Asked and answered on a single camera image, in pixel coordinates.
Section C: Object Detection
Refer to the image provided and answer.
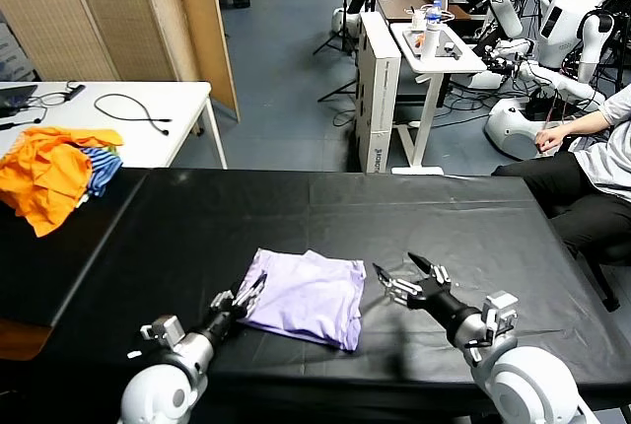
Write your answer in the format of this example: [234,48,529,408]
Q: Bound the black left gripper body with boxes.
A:
[198,302,248,344]

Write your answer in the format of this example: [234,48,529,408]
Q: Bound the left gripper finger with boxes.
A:
[210,279,250,313]
[235,272,269,318]

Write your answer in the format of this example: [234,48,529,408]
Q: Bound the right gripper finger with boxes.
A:
[371,262,423,305]
[406,251,452,288]

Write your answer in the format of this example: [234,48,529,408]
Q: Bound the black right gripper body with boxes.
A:
[407,281,487,349]

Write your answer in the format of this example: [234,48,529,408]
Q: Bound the lavender t-shirt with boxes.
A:
[238,247,368,352]

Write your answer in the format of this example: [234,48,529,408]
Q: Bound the small white round robot base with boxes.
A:
[330,7,362,36]

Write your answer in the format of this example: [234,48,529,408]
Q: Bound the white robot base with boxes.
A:
[484,97,569,162]

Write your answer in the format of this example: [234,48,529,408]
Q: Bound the person's bare forearm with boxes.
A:
[557,108,611,142]

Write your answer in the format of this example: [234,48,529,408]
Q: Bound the person's bare hand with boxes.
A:
[534,126,569,155]

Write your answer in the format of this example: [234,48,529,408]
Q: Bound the black wrinkled table cover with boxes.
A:
[48,167,631,416]

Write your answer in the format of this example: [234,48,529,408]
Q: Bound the black trousers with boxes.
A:
[492,150,631,255]

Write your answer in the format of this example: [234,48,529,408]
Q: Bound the black chair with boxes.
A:
[566,241,631,313]

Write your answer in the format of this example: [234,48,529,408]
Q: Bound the white standing desk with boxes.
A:
[389,21,489,177]

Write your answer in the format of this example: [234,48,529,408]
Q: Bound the black glossy table cover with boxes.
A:
[0,167,149,331]

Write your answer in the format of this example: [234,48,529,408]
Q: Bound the blue striped garment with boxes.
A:
[78,143,124,198]

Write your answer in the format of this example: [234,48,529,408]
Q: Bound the tall white cardboard box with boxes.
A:
[353,10,403,175]

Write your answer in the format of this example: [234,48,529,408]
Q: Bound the white table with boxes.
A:
[0,80,229,170]

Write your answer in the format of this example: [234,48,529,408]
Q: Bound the grey shirt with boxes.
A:
[574,86,631,204]

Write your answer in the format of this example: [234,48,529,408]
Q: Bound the orange garment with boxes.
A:
[0,126,125,238]

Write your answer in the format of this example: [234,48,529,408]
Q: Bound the white tumbler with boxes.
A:
[420,22,441,64]

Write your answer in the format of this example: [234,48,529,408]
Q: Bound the grey tray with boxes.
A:
[402,28,465,62]

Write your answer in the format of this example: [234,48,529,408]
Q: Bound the black tripod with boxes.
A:
[314,0,362,56]

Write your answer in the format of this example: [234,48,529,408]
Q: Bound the clear water bottle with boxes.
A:
[424,0,444,31]

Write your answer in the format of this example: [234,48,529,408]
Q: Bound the white humanoid robot black shoulders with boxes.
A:
[512,0,618,106]

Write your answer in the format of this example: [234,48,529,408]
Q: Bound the black laptop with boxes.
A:
[0,83,39,117]

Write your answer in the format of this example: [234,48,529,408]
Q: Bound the wooden partition screen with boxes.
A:
[0,0,242,122]

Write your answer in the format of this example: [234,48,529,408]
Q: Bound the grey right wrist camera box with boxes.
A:
[480,290,521,342]

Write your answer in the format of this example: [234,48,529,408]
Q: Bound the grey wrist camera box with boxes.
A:
[140,315,186,349]
[480,290,521,342]

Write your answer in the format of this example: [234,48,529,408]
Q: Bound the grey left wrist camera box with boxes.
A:
[140,315,186,349]

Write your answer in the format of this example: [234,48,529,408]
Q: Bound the black floor cables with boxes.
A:
[332,81,495,130]

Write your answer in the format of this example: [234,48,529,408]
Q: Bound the black looped cable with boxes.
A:
[93,93,174,137]

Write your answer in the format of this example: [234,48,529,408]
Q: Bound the thin black cable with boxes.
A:
[0,91,68,130]

